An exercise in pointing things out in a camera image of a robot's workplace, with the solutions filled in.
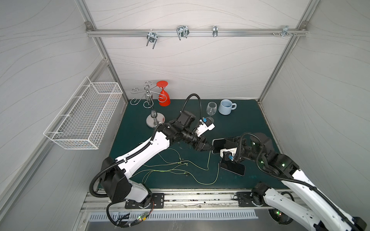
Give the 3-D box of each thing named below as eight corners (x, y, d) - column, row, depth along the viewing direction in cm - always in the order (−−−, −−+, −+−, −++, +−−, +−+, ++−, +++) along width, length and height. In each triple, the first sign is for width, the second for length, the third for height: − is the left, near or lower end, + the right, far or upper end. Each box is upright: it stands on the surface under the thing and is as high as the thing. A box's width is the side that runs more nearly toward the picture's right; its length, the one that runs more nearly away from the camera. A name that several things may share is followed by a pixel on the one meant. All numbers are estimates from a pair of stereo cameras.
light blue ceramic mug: (215, 110, 115) (216, 104, 110) (224, 102, 120) (226, 97, 115) (225, 117, 110) (227, 111, 105) (234, 109, 116) (236, 103, 111)
